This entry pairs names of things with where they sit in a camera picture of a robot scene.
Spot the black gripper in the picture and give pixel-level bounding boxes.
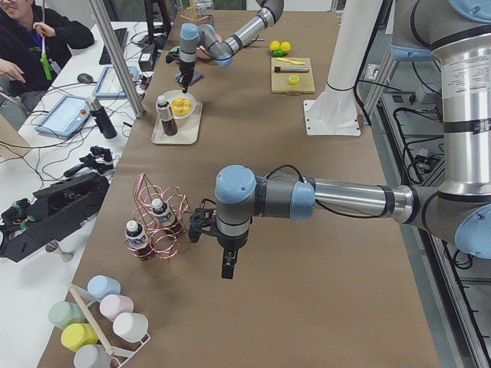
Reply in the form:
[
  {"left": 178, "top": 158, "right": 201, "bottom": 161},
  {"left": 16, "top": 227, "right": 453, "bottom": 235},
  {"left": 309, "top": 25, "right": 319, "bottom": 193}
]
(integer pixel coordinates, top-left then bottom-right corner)
[
  {"left": 178, "top": 60, "right": 196, "bottom": 94},
  {"left": 216, "top": 220, "right": 250, "bottom": 279}
]

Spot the white plate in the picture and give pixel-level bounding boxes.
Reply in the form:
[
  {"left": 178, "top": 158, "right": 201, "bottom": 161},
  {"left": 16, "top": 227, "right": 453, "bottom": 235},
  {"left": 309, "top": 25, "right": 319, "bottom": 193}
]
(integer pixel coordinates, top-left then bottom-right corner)
[{"left": 161, "top": 89, "right": 196, "bottom": 119}]

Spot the glazed donut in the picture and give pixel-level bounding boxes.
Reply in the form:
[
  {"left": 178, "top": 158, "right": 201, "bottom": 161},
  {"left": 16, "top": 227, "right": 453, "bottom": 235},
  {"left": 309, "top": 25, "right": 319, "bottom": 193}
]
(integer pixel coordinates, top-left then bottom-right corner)
[{"left": 170, "top": 97, "right": 193, "bottom": 117}]

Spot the white cartoon tray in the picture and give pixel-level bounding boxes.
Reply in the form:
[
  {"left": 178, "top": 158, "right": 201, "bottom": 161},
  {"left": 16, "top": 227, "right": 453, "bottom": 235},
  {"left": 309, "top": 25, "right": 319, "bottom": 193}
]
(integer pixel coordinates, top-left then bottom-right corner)
[{"left": 150, "top": 102, "right": 203, "bottom": 145}]

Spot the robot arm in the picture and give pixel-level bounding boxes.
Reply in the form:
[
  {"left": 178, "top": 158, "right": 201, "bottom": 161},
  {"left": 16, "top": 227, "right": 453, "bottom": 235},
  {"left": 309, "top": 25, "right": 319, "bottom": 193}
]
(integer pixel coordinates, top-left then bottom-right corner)
[
  {"left": 215, "top": 1, "right": 490, "bottom": 279},
  {"left": 178, "top": 0, "right": 284, "bottom": 93}
]

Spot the tea bottle on tray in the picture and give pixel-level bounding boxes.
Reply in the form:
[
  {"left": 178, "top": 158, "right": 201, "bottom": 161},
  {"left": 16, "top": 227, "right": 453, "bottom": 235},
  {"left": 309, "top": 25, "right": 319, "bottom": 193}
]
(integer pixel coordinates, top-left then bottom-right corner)
[{"left": 156, "top": 95, "right": 178, "bottom": 136}]

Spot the grey folded cloth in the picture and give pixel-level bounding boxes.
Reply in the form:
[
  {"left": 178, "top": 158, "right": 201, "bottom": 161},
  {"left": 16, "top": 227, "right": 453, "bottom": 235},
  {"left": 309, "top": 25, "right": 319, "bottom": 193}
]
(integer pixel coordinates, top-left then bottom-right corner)
[{"left": 175, "top": 71, "right": 203, "bottom": 85}]

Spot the tea bottle in rack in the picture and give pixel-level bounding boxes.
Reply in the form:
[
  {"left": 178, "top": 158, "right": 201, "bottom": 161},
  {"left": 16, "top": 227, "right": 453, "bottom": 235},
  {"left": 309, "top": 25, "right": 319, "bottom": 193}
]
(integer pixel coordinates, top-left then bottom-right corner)
[
  {"left": 151, "top": 198, "right": 182, "bottom": 237},
  {"left": 125, "top": 220, "right": 155, "bottom": 261}
]

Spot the wooden stand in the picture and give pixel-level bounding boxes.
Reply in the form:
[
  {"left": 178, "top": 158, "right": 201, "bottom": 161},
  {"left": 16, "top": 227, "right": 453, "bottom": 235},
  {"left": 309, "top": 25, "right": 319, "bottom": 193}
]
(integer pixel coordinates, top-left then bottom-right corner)
[{"left": 180, "top": 0, "right": 214, "bottom": 25}]

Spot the black keyboard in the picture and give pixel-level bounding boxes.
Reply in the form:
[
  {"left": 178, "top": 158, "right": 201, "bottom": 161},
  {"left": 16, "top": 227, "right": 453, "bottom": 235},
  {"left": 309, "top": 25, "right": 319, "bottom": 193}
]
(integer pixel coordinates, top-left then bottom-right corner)
[{"left": 98, "top": 27, "right": 129, "bottom": 66}]

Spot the black thermos bottle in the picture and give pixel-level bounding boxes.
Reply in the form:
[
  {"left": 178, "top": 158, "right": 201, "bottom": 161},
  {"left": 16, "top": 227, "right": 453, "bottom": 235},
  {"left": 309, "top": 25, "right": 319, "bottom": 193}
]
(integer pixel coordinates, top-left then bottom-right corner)
[{"left": 85, "top": 96, "right": 117, "bottom": 140}]

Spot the steel tube black cap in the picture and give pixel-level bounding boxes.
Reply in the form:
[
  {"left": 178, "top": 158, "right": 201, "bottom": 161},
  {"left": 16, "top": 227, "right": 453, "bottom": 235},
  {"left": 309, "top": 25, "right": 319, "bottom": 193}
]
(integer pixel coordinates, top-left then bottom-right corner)
[{"left": 273, "top": 66, "right": 311, "bottom": 74}]

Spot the wooden cutting board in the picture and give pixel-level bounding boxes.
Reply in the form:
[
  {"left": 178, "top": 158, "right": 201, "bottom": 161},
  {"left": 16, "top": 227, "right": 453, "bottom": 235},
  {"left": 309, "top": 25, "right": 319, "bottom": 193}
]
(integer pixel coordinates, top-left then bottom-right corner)
[{"left": 271, "top": 57, "right": 315, "bottom": 94}]

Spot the lime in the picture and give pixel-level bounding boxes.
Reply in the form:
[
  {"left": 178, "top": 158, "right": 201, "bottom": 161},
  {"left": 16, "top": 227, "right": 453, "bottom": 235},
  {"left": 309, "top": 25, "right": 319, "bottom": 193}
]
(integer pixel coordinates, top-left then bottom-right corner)
[{"left": 272, "top": 49, "right": 285, "bottom": 58}]

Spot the yellow lemon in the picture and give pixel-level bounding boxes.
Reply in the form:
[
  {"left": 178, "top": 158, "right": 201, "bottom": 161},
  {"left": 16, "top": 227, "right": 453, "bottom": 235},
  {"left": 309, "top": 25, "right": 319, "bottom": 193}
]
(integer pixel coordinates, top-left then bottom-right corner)
[{"left": 269, "top": 40, "right": 292, "bottom": 54}]

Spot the yellow plastic knife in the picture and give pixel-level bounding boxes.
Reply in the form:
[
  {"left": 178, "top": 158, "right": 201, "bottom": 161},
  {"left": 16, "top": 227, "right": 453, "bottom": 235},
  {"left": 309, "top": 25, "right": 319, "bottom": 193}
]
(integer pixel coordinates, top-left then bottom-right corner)
[{"left": 276, "top": 57, "right": 306, "bottom": 66}]

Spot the computer mouse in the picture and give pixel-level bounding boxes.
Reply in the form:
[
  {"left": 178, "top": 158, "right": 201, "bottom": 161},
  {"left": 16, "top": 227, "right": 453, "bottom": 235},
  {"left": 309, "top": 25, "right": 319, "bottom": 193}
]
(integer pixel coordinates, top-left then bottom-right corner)
[{"left": 77, "top": 73, "right": 95, "bottom": 84}]

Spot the lemon slice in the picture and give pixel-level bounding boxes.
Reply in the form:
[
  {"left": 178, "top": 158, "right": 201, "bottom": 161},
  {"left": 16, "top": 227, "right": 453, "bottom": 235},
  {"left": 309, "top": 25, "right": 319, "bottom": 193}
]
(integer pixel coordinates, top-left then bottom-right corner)
[{"left": 288, "top": 75, "right": 300, "bottom": 85}]

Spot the teach pendant tablet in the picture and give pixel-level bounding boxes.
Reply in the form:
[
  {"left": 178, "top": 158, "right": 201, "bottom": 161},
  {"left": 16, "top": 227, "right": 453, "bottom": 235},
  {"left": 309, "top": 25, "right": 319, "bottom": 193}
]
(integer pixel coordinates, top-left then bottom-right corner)
[{"left": 35, "top": 96, "right": 90, "bottom": 138}]

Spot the white cup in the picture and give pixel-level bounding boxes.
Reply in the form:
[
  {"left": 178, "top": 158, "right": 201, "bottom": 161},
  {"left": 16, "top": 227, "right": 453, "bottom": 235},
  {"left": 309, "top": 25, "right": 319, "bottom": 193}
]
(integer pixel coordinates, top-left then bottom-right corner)
[{"left": 113, "top": 312, "right": 149, "bottom": 343}]

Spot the pink cup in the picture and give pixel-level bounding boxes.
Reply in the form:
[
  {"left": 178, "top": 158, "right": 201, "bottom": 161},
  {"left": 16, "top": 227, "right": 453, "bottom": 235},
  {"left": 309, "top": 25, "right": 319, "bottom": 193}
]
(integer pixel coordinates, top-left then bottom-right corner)
[{"left": 99, "top": 294, "right": 134, "bottom": 321}]

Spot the blue cup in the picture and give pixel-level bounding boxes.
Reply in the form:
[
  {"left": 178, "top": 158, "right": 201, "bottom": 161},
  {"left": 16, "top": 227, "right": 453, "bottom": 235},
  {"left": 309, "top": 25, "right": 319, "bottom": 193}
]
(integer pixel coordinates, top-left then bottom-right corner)
[{"left": 87, "top": 274, "right": 121, "bottom": 301}]

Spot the wooden cup rack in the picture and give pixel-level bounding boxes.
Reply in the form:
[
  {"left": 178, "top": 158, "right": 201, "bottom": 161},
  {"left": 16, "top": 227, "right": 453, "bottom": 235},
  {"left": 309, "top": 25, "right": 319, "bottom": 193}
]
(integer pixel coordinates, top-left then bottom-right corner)
[{"left": 68, "top": 284, "right": 151, "bottom": 367}]

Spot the person in black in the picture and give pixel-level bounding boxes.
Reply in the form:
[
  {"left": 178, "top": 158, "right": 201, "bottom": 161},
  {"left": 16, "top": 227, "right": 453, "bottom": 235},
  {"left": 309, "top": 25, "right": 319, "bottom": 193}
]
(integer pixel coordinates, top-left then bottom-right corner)
[{"left": 1, "top": 1, "right": 94, "bottom": 111}]

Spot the grey cup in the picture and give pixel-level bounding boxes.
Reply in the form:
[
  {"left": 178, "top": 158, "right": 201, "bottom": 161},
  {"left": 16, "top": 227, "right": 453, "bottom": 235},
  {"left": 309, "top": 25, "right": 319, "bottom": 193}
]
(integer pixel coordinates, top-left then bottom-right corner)
[{"left": 74, "top": 344, "right": 111, "bottom": 368}]

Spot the yellow cup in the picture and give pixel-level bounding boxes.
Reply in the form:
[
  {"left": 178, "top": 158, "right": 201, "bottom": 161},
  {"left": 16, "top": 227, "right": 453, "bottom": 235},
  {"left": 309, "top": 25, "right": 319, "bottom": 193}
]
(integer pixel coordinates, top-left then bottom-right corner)
[{"left": 61, "top": 323, "right": 98, "bottom": 353}]

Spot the black device case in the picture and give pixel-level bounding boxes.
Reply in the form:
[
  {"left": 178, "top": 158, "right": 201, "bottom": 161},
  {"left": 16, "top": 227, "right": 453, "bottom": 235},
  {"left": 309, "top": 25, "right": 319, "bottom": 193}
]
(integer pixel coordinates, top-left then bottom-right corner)
[{"left": 1, "top": 172, "right": 109, "bottom": 262}]

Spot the green cup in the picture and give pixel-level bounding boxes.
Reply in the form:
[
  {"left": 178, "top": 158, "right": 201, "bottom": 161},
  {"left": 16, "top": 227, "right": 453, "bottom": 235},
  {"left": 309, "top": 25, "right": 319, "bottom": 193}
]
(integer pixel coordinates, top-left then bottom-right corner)
[{"left": 48, "top": 301, "right": 85, "bottom": 330}]

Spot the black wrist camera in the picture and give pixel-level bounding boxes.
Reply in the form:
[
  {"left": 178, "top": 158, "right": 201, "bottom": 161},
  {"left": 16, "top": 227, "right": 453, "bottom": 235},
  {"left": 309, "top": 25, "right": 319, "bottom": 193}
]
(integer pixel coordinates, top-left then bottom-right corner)
[{"left": 165, "top": 47, "right": 180, "bottom": 64}]

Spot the aluminium frame post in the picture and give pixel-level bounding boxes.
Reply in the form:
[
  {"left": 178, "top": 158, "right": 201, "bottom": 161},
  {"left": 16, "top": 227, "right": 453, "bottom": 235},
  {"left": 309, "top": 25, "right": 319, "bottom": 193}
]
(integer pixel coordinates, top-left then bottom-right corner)
[{"left": 88, "top": 0, "right": 145, "bottom": 118}]

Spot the copper wire bottle rack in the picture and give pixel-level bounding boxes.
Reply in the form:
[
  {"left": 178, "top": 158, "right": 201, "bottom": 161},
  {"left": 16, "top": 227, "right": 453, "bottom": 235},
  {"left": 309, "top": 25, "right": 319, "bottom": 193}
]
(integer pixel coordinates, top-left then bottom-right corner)
[{"left": 125, "top": 172, "right": 189, "bottom": 261}]

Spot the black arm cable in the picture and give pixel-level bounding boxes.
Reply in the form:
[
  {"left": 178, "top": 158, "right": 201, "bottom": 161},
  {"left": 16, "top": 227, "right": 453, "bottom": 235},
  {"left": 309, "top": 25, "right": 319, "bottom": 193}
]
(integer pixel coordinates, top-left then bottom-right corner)
[{"left": 264, "top": 163, "right": 388, "bottom": 220}]

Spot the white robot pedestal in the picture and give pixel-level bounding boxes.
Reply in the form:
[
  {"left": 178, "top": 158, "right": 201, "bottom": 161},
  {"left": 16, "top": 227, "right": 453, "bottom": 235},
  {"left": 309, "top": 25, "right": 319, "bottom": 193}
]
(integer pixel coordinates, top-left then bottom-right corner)
[{"left": 304, "top": 0, "right": 383, "bottom": 136}]

